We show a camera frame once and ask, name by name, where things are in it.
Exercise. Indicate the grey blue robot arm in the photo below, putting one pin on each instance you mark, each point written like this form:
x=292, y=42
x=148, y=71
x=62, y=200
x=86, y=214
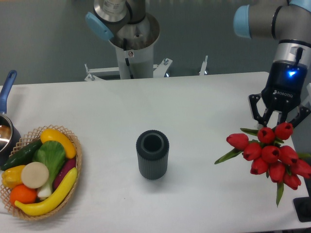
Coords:
x=287, y=21

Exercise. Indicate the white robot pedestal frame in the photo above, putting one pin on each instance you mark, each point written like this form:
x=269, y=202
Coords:
x=135, y=55

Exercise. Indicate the black device at edge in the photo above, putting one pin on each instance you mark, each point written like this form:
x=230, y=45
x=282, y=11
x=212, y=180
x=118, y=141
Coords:
x=303, y=208

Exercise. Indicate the dark grey ribbed vase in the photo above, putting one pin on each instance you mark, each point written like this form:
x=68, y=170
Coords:
x=152, y=148

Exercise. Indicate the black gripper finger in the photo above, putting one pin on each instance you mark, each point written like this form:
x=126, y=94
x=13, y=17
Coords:
x=295, y=116
x=261, y=119

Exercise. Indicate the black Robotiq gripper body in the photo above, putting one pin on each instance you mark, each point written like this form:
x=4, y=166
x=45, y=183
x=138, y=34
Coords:
x=283, y=88

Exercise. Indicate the blue handled saucepan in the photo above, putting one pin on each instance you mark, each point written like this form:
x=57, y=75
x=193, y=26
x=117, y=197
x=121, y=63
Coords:
x=9, y=135

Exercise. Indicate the yellow bell pepper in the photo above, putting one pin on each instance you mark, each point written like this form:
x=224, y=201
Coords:
x=12, y=176

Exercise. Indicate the red tulip bouquet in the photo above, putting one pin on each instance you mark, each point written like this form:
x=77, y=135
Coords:
x=268, y=155

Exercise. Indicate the green leafy cabbage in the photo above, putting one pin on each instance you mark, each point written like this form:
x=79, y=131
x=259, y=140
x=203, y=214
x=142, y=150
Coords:
x=52, y=155

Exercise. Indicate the yellow squash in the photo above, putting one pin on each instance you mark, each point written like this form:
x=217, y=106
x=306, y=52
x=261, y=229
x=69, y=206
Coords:
x=55, y=135

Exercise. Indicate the yellow banana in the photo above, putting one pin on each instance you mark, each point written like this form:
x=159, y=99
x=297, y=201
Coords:
x=54, y=200

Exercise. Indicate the green cucumber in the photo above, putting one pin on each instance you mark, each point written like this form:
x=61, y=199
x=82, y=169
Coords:
x=23, y=156

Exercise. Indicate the purple eggplant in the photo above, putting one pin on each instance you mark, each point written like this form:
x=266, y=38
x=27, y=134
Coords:
x=68, y=165

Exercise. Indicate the orange fruit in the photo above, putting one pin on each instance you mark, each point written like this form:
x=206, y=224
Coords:
x=23, y=194

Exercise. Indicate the white post at right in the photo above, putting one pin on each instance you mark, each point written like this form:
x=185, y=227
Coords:
x=307, y=100

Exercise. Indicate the beige round disc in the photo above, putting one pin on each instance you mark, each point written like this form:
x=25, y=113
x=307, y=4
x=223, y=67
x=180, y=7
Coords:
x=34, y=175

